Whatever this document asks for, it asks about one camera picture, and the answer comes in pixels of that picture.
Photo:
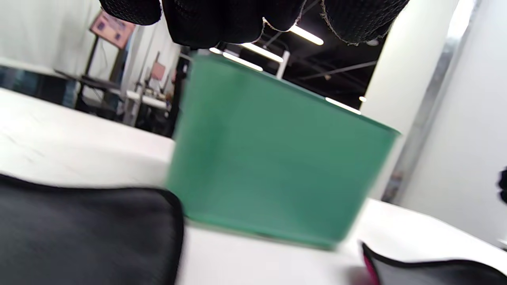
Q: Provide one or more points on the person's right hand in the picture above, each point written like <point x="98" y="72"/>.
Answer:
<point x="504" y="186"/>

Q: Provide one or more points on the person's left hand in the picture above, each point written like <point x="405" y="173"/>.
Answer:
<point x="214" y="19"/>

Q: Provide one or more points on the grey hand towel black trim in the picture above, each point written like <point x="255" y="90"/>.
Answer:
<point x="435" y="275"/>
<point x="79" y="237"/>

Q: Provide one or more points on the small pink screen monitor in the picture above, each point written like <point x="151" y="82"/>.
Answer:
<point x="159" y="71"/>

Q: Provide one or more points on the row of ceiling light tubes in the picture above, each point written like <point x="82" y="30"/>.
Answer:
<point x="305" y="35"/>

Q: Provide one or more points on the large pink screen monitor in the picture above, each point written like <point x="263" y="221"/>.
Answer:
<point x="113" y="29"/>

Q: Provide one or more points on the black monitor stand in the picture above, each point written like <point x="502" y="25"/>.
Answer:
<point x="91" y="81"/>

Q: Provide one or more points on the green plastic bin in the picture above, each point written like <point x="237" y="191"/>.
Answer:
<point x="277" y="158"/>

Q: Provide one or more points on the white roller blind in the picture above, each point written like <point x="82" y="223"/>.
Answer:
<point x="39" y="31"/>

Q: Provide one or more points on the dark framed glass window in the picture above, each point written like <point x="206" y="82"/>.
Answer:
<point x="31" y="85"/>

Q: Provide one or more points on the white metal frame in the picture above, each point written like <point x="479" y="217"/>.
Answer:
<point x="283" y="65"/>

